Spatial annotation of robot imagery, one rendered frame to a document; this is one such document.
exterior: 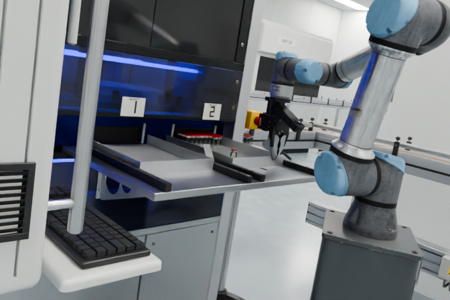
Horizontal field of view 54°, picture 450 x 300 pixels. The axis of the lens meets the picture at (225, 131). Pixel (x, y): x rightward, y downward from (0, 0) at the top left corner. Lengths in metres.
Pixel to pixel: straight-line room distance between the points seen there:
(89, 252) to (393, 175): 0.82
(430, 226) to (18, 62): 2.50
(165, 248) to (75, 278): 0.90
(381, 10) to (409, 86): 1.75
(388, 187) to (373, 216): 0.09
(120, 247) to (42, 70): 0.36
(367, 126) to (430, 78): 1.68
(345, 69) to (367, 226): 0.47
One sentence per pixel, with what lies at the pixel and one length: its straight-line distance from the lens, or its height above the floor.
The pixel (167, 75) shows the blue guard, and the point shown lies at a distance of 1.48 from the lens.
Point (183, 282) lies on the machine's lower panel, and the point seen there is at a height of 0.35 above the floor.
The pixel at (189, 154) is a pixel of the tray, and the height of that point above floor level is 0.90.
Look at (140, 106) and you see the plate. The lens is 1.43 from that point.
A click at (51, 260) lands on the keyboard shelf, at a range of 0.86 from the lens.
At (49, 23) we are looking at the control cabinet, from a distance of 0.68.
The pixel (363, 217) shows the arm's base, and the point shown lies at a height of 0.84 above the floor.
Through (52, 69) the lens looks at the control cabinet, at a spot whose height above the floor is 1.14.
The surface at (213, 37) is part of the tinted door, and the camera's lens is 1.61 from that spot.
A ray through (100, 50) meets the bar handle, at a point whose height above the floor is 1.18.
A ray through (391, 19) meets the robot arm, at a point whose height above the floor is 1.35.
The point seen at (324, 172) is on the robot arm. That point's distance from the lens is 1.20.
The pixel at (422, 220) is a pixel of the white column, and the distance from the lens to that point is 2.85.
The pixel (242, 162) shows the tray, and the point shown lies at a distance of 1.41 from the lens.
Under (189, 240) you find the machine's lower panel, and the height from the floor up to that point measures 0.52.
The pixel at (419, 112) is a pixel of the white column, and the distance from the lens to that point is 2.82.
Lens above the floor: 1.18
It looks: 8 degrees down
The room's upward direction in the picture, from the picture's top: 9 degrees clockwise
